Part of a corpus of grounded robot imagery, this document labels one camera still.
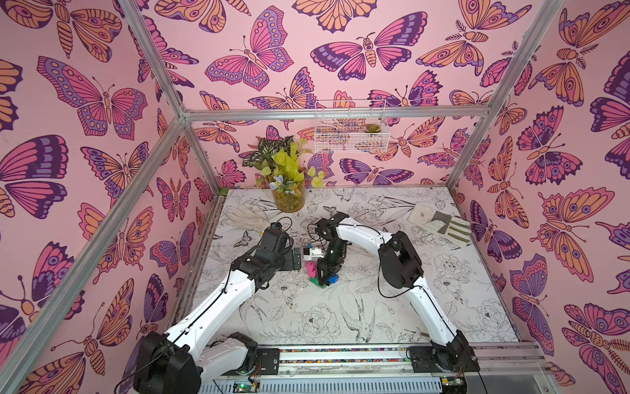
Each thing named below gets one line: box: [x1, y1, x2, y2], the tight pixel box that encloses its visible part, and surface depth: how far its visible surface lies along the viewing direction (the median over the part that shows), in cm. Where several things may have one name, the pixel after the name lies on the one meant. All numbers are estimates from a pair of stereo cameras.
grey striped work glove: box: [406, 202, 472, 248], surface depth 107 cm
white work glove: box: [228, 204, 271, 233], surface depth 112 cm
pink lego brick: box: [305, 261, 318, 279], surface depth 90 cm
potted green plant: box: [238, 135, 326, 213], surface depth 102 cm
